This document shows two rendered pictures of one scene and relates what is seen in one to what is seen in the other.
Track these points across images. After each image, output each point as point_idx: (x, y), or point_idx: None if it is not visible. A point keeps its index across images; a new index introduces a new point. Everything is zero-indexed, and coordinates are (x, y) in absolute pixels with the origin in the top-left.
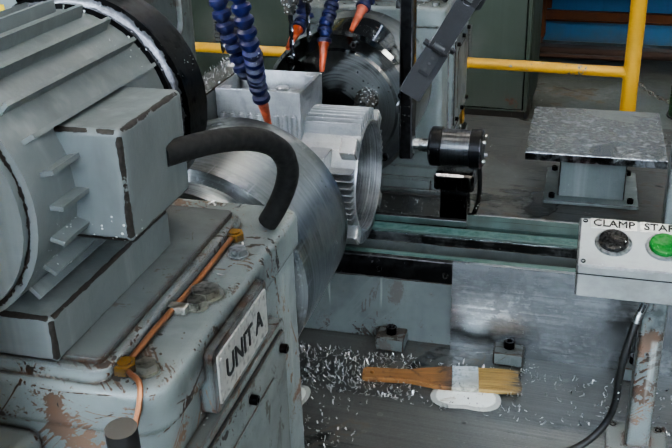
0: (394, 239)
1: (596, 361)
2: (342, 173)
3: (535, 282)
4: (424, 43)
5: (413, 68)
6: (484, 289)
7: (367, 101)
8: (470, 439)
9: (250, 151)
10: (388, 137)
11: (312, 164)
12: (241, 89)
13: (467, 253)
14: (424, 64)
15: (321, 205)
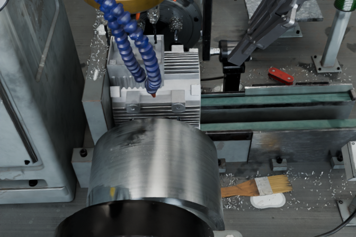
0: (208, 109)
1: (320, 160)
2: (194, 106)
3: (295, 136)
4: (247, 40)
5: (238, 50)
6: (268, 141)
7: (178, 28)
8: (279, 228)
9: (176, 157)
10: (188, 40)
11: (202, 140)
12: (124, 65)
13: (248, 110)
14: (247, 51)
15: (214, 167)
